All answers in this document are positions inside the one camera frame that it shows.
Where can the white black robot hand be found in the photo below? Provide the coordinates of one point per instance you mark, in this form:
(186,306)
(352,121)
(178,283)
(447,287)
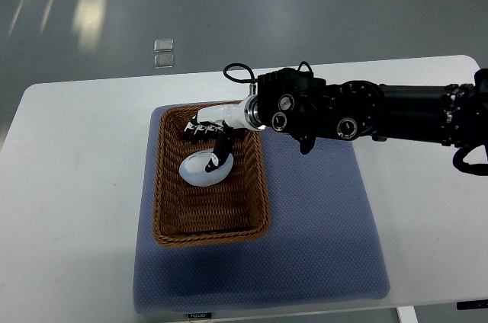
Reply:
(232,115)

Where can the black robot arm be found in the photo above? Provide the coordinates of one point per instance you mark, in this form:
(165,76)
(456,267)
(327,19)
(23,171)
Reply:
(297,103)

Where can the brown wicker basket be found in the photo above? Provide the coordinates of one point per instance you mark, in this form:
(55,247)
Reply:
(236,209)

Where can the lower metal floor plate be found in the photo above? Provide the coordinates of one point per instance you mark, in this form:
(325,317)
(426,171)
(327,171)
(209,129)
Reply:
(163,61)

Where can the metal floor plate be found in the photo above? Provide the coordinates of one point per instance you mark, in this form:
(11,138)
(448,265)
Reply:
(163,45)
(163,61)

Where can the upper metal floor plate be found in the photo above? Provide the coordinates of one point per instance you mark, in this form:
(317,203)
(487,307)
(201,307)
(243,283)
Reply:
(163,45)

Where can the blue foam cushion mat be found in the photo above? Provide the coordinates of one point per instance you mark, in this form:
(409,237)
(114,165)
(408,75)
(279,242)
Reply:
(322,244)

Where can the white table leg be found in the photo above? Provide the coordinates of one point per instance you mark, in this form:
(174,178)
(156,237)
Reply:
(407,314)

